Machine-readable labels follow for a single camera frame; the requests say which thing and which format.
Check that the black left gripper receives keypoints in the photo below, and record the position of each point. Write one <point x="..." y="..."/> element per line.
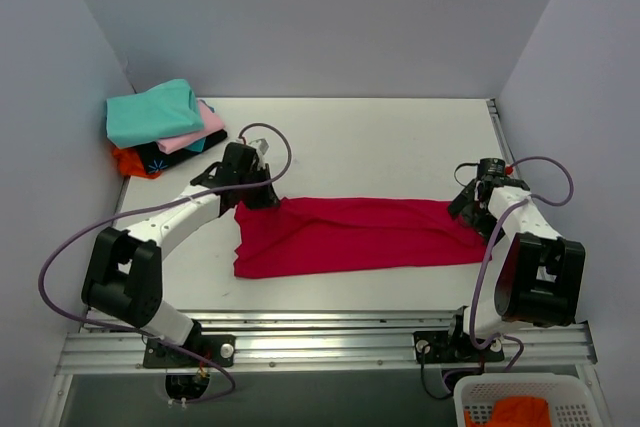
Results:
<point x="261" y="192"/>

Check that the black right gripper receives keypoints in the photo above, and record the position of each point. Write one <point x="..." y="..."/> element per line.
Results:
<point x="470" y="208"/>

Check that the red t-shirt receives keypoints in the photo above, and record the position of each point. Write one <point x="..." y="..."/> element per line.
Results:
<point x="304" y="236"/>

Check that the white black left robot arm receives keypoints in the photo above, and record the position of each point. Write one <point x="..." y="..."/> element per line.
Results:
<point x="125" y="275"/>

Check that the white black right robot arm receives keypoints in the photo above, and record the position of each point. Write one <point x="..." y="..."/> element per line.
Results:
<point x="540" y="278"/>

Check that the teal folded t-shirt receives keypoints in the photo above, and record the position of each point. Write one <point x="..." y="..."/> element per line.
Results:
<point x="166" y="110"/>

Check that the orange folded t-shirt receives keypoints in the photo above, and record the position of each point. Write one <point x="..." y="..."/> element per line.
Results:
<point x="129" y="163"/>

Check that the orange t-shirt in basket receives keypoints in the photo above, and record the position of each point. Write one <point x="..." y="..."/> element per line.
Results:
<point x="518" y="411"/>

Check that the white plastic laundry basket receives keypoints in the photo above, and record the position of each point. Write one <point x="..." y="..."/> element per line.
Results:
<point x="570" y="402"/>

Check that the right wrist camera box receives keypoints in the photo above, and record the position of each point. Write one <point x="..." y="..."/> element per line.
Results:
<point x="491" y="167"/>

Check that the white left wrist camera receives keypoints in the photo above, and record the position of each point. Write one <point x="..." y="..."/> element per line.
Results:
<point x="261" y="145"/>

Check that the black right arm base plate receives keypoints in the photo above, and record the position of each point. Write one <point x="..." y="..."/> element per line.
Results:
<point x="435" y="347"/>

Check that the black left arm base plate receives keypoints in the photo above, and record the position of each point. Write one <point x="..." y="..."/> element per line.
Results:
<point x="219" y="348"/>

